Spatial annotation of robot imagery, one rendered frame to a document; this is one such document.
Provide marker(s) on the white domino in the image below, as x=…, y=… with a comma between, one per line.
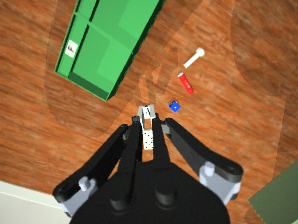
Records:
x=148, y=139

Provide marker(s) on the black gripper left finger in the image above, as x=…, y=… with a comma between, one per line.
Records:
x=72, y=192

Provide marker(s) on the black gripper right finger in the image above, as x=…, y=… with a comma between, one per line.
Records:
x=220, y=174

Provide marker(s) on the green rack of bins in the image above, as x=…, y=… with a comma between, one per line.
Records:
x=99, y=61

